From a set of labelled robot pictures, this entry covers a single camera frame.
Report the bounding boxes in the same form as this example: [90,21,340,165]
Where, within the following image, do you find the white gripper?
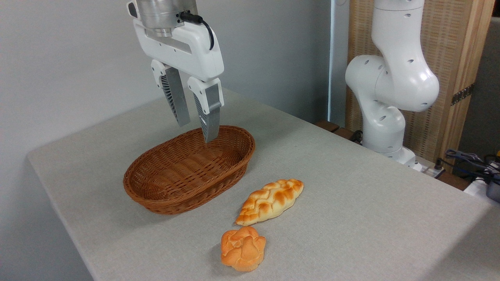
[133,19,225,144]

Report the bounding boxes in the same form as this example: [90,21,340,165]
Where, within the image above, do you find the long braided bread loaf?
[235,179,304,226]

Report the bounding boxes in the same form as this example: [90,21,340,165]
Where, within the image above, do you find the brown oval wicker basket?
[123,125,256,215]

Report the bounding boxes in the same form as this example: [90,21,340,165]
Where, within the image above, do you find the round knotted bread roll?
[221,226,266,272]

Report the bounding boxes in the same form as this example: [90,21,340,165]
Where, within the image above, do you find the grey fabric tablecloth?
[27,88,500,281]

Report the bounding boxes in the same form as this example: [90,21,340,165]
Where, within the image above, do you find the woven wooden folding screen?
[345,0,495,173]

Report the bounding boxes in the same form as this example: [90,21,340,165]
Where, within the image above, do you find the black metal screen hinge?
[451,84,475,106]

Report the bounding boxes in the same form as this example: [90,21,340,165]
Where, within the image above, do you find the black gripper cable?
[179,11,215,51]

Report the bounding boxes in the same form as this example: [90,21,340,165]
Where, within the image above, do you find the black cables and plugs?
[445,149,500,174]

